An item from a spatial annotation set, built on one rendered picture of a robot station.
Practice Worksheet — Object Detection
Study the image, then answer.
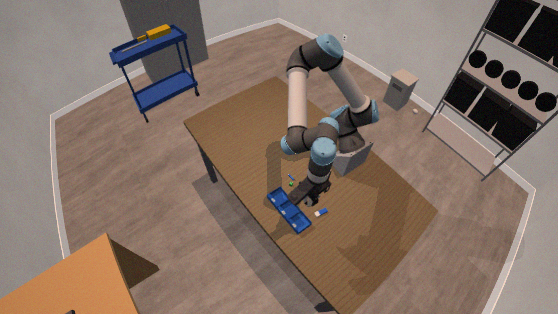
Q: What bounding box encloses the blue rack of bins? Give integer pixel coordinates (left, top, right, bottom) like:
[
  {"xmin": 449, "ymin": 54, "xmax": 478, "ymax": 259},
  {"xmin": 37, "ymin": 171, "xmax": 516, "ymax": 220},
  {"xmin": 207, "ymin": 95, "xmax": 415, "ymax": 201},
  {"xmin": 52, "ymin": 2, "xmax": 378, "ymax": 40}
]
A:
[{"xmin": 267, "ymin": 186, "xmax": 312, "ymax": 234}]

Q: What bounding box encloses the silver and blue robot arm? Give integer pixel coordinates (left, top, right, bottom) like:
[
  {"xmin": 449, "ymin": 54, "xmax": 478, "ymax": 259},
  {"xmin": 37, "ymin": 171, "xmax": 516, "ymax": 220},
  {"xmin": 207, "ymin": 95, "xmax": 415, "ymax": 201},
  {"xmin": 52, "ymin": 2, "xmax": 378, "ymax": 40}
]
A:
[{"xmin": 280, "ymin": 34, "xmax": 379, "ymax": 206}]

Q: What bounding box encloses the white and blue eraser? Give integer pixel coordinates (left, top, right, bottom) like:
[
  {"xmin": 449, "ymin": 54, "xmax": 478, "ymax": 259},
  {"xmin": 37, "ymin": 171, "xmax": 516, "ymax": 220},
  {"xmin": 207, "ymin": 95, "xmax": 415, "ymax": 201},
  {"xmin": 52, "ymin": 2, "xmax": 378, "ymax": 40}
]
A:
[{"xmin": 315, "ymin": 207, "xmax": 328, "ymax": 217}]

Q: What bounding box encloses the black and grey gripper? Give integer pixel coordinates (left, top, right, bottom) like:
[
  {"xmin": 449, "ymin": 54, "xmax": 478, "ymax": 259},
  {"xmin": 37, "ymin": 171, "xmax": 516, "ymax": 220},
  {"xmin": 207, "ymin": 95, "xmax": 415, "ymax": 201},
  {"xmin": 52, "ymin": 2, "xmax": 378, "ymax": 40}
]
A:
[{"xmin": 303, "ymin": 171, "xmax": 331, "ymax": 207}]

